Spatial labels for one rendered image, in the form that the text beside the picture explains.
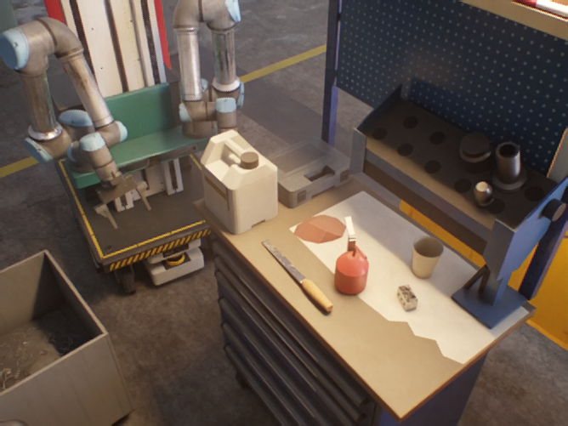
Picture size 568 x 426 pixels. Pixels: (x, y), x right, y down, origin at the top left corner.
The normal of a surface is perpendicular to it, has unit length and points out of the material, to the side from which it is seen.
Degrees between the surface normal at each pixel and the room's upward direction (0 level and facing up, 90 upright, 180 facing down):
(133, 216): 0
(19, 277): 90
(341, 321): 0
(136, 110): 90
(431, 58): 90
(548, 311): 90
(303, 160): 0
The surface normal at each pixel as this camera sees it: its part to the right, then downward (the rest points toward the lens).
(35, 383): 0.64, 0.50
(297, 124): 0.00, -0.75
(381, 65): -0.80, 0.39
